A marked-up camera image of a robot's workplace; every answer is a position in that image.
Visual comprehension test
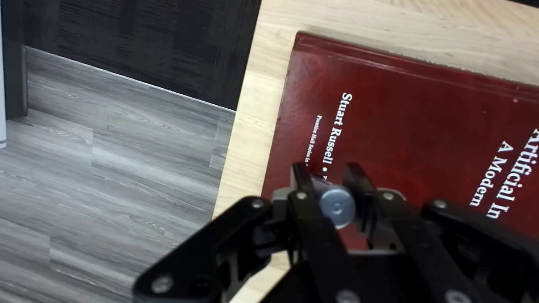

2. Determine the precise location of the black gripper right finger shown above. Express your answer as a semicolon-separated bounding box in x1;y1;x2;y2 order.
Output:
340;162;539;303

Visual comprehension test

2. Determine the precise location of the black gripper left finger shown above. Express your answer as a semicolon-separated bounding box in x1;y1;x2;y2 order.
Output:
132;162;362;303

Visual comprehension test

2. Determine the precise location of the dark red hardcover book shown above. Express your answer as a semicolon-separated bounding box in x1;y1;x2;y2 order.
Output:
260;30;539;244

